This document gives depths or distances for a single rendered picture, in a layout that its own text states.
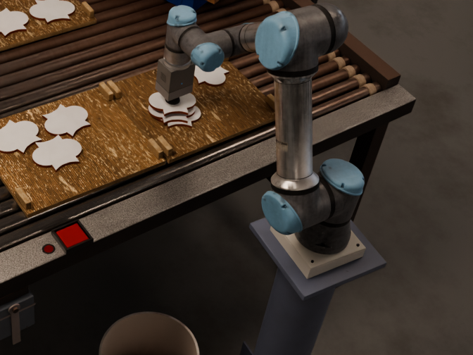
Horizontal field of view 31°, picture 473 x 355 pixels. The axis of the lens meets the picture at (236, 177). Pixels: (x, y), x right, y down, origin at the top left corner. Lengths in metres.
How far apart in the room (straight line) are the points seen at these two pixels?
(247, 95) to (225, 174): 0.33
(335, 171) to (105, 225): 0.60
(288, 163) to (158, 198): 0.43
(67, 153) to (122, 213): 0.24
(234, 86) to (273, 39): 0.75
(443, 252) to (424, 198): 0.30
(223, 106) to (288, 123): 0.61
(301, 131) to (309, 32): 0.23
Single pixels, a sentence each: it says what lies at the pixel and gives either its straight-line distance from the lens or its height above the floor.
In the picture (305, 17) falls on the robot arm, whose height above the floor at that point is 1.53.
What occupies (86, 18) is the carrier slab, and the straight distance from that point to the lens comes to 2.82.
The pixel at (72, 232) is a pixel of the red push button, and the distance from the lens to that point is 2.17.
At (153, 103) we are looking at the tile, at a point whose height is 0.98.
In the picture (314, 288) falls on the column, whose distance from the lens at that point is 2.21.
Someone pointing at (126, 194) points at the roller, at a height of 0.91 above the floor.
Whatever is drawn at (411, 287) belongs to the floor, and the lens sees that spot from 3.47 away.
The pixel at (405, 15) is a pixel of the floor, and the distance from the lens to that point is 4.89.
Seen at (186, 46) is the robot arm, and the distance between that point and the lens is 2.24.
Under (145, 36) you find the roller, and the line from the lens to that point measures 2.80.
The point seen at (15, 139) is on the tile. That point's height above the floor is 0.95.
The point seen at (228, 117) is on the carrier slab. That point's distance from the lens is 2.50.
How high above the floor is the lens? 2.58
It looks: 45 degrees down
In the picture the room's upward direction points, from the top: 12 degrees clockwise
